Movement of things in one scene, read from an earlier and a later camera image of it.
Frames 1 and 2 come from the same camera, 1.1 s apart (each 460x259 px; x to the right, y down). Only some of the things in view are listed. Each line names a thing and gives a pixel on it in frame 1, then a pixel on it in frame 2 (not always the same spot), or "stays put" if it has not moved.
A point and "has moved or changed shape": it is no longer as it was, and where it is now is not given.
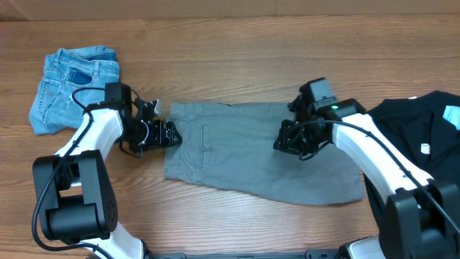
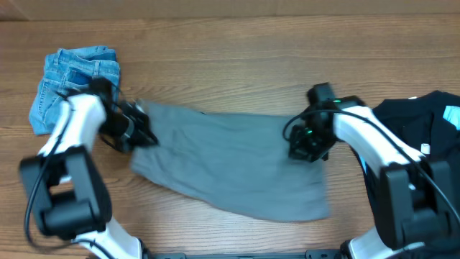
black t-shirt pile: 426,129 stays put
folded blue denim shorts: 66,70 stays put
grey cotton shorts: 230,148 has moved or changed shape
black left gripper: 157,139 → 149,138
